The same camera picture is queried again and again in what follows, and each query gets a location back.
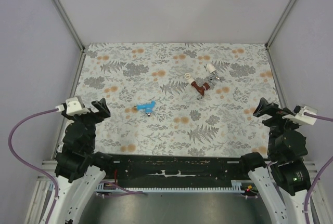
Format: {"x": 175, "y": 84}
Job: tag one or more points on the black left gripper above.
{"x": 101, "y": 105}

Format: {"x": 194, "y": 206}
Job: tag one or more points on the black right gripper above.
{"x": 264, "y": 106}

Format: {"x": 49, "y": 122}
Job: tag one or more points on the brown faucet chrome knob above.
{"x": 200, "y": 89}

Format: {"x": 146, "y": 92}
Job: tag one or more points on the white pipe elbow fitting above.
{"x": 189, "y": 78}

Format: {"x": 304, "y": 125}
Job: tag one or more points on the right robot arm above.
{"x": 284, "y": 185}

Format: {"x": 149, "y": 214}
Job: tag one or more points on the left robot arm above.
{"x": 79, "y": 169}

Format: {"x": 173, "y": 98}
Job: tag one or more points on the blue plastic faucet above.
{"x": 147, "y": 108}

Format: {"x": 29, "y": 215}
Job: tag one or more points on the floral patterned table mat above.
{"x": 220, "y": 124}

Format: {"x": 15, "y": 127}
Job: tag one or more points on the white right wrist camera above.
{"x": 301, "y": 118}

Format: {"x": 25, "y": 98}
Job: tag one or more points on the chrome faucet white handle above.
{"x": 213, "y": 73}

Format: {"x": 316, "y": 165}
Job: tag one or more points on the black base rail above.
{"x": 174, "y": 171}

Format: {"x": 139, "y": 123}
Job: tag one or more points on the white cable duct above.
{"x": 234, "y": 188}

